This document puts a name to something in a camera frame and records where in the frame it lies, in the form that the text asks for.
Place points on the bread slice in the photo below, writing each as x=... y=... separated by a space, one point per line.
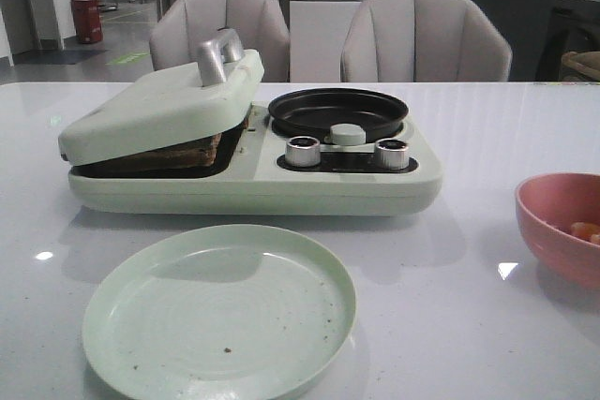
x=198 y=153

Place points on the mint green sandwich maker lid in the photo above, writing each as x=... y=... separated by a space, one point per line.
x=164 y=108

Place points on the pink bowl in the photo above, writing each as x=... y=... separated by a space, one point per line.
x=546 y=206

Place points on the orange shrimp pieces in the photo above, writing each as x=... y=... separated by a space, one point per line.
x=586 y=231

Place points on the mint green breakfast maker base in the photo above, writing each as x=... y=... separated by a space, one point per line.
x=250 y=177

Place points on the left silver control knob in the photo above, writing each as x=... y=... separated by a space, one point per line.
x=303 y=152

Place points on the silver control knob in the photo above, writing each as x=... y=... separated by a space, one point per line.
x=391 y=154
x=303 y=152

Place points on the black round frying pan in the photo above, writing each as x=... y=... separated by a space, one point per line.
x=313 y=112

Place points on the right silver control knob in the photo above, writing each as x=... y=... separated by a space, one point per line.
x=391 y=154

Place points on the mint green round plate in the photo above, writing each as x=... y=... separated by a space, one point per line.
x=226 y=312

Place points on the right grey upholstered chair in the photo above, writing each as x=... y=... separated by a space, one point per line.
x=423 y=41

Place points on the grey upholstered chair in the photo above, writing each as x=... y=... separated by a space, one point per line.
x=260 y=24
x=423 y=41

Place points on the white refrigerator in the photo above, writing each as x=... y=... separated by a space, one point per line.
x=318 y=30

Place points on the left grey upholstered chair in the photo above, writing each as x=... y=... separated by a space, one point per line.
x=260 y=24

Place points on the red trash bin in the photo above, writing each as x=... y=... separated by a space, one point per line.
x=86 y=20

